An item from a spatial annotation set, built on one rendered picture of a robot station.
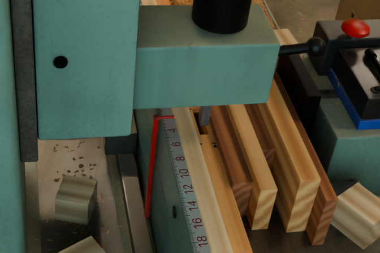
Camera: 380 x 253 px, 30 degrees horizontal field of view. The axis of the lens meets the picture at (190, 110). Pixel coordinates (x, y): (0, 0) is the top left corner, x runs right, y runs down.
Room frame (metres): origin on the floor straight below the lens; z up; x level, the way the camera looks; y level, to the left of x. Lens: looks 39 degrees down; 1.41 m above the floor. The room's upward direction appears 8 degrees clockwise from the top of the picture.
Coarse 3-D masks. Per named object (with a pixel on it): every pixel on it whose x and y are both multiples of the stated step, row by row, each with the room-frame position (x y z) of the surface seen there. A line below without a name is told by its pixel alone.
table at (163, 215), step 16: (272, 16) 0.85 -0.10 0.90; (144, 112) 0.61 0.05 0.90; (144, 128) 0.61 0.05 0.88; (144, 144) 0.60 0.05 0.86; (144, 160) 0.59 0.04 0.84; (160, 176) 0.51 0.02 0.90; (160, 192) 0.50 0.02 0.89; (336, 192) 0.52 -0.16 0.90; (160, 208) 0.50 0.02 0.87; (160, 224) 0.49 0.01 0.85; (272, 224) 0.47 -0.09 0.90; (256, 240) 0.45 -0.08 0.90; (272, 240) 0.45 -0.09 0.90; (288, 240) 0.45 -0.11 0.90; (304, 240) 0.45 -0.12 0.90; (336, 240) 0.46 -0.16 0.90
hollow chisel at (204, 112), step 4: (200, 108) 0.55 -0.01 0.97; (204, 108) 0.54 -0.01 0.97; (208, 108) 0.54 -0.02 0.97; (200, 112) 0.55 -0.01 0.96; (204, 112) 0.54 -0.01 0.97; (208, 112) 0.54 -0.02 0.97; (200, 116) 0.55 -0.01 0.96; (204, 116) 0.54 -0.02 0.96; (208, 116) 0.54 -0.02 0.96; (200, 120) 0.54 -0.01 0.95; (204, 120) 0.54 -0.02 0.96; (208, 120) 0.54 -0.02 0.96; (200, 124) 0.54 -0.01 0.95; (204, 124) 0.54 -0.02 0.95; (208, 124) 0.54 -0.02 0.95
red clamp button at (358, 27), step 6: (342, 24) 0.65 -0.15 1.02; (348, 24) 0.65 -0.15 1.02; (354, 24) 0.65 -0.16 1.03; (360, 24) 0.65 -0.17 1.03; (366, 24) 0.65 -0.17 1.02; (348, 30) 0.64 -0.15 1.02; (354, 30) 0.64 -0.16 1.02; (360, 30) 0.64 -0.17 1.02; (366, 30) 0.64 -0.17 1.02; (354, 36) 0.64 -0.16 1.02; (360, 36) 0.64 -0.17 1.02
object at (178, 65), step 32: (160, 32) 0.52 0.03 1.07; (192, 32) 0.53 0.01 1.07; (256, 32) 0.54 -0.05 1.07; (160, 64) 0.50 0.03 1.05; (192, 64) 0.51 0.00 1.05; (224, 64) 0.51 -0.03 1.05; (256, 64) 0.52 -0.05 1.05; (160, 96) 0.50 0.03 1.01; (192, 96) 0.51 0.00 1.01; (224, 96) 0.52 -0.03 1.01; (256, 96) 0.52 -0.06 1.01
